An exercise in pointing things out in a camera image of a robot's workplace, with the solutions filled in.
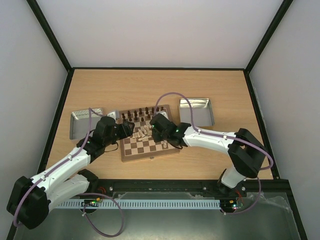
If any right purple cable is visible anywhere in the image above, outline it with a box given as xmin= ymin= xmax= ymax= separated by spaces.
xmin=155 ymin=92 xmax=275 ymax=216

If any white queen piece standing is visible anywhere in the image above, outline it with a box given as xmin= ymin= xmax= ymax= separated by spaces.
xmin=162 ymin=141 xmax=168 ymax=149

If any wooden chess board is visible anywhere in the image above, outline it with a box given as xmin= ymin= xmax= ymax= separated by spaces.
xmin=118 ymin=104 xmax=180 ymax=162

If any silver metal tin lid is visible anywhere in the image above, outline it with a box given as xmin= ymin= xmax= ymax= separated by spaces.
xmin=69 ymin=108 xmax=104 ymax=141

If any purple cable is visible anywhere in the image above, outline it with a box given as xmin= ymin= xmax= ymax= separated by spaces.
xmin=155 ymin=92 xmax=275 ymax=216
xmin=13 ymin=107 xmax=125 ymax=237

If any yellow metal tin box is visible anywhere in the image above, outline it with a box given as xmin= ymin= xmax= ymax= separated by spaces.
xmin=178 ymin=97 xmax=215 ymax=128

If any pile of white pieces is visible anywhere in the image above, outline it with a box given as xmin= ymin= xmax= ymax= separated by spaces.
xmin=133 ymin=125 xmax=152 ymax=142

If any black mounting rail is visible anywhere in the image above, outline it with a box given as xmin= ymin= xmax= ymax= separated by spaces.
xmin=94 ymin=178 xmax=291 ymax=198

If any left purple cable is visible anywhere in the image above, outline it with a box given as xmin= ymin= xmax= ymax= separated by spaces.
xmin=13 ymin=107 xmax=125 ymax=237

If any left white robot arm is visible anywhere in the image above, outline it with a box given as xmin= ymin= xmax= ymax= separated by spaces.
xmin=6 ymin=116 xmax=135 ymax=229

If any black enclosure frame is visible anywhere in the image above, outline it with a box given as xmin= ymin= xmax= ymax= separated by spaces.
xmin=4 ymin=0 xmax=311 ymax=240

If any light blue cable duct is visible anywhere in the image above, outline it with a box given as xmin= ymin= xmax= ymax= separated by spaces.
xmin=56 ymin=198 xmax=221 ymax=210

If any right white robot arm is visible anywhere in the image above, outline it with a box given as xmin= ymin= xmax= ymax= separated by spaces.
xmin=150 ymin=113 xmax=266 ymax=196

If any dark chess pieces row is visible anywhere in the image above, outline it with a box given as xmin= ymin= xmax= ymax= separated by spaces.
xmin=119 ymin=105 xmax=167 ymax=123

